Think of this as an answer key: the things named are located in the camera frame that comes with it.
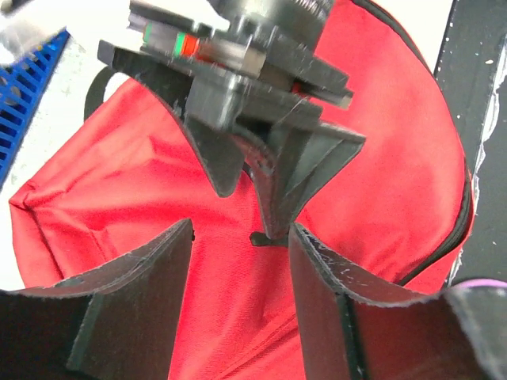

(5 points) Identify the red backpack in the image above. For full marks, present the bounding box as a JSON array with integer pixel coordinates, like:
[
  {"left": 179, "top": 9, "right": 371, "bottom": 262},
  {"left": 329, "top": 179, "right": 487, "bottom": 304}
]
[{"left": 10, "top": 1, "right": 474, "bottom": 379}]

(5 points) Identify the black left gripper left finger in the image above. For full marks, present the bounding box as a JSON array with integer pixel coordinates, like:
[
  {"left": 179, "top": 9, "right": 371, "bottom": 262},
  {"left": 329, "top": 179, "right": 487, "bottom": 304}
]
[{"left": 1, "top": 219, "right": 193, "bottom": 379}]

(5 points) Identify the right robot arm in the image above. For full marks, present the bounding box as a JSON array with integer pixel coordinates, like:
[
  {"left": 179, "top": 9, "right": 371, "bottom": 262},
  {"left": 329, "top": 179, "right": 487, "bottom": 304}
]
[{"left": 1, "top": 1, "right": 365, "bottom": 239}]

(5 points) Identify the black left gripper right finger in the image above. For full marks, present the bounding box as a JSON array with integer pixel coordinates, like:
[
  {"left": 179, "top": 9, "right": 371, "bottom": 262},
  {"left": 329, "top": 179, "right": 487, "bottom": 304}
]
[{"left": 288, "top": 224, "right": 506, "bottom": 379}]

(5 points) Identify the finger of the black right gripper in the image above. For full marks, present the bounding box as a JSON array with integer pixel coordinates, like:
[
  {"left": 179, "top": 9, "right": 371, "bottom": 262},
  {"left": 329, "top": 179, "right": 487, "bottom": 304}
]
[
  {"left": 134, "top": 70, "right": 244, "bottom": 197},
  {"left": 253, "top": 122, "right": 365, "bottom": 239}
]

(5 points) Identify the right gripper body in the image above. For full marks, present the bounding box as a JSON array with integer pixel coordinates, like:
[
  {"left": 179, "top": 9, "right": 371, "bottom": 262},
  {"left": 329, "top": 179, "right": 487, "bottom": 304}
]
[{"left": 97, "top": 1, "right": 353, "bottom": 131}]

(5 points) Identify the blue plastic basket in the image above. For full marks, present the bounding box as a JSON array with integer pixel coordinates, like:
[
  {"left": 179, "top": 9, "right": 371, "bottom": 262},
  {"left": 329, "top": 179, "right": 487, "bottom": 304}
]
[{"left": 1, "top": 31, "right": 70, "bottom": 183}]

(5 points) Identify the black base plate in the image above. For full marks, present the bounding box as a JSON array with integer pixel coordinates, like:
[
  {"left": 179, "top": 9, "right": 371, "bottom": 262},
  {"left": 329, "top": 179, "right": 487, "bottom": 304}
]
[{"left": 435, "top": 0, "right": 506, "bottom": 284}]

